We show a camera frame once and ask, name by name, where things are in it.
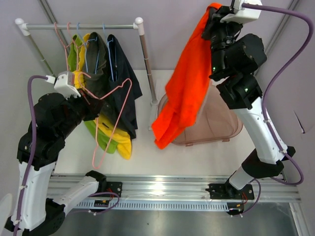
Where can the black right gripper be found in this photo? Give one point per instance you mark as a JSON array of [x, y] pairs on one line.
[[214, 22]]

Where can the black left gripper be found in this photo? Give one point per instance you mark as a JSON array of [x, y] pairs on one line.
[[94, 106]]

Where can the orange shorts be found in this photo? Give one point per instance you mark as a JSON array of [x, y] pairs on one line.
[[187, 86]]

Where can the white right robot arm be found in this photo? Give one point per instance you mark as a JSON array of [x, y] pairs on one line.
[[234, 60]]

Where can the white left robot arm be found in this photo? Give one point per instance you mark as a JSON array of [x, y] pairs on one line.
[[53, 119]]

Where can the olive green shorts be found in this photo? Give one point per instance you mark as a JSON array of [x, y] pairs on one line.
[[98, 66]]

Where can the navy dark shorts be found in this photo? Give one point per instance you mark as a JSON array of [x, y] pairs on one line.
[[119, 106]]

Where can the yellow shorts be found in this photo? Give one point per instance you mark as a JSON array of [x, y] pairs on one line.
[[119, 140]]

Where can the lime green shorts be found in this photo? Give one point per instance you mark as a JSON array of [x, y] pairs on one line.
[[102, 139]]

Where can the metal clothes rack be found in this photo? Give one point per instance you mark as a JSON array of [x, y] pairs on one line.
[[138, 25]]

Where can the translucent pink plastic basin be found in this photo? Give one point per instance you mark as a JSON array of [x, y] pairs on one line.
[[214, 122]]

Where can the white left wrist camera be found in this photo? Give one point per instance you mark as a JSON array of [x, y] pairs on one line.
[[64, 84]]

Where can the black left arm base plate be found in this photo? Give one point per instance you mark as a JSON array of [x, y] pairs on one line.
[[113, 187]]

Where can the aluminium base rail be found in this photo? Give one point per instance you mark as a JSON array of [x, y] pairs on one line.
[[164, 188]]

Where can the slotted grey cable duct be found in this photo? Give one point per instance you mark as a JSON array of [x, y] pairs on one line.
[[158, 205]]

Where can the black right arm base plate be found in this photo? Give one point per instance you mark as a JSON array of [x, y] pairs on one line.
[[224, 191]]

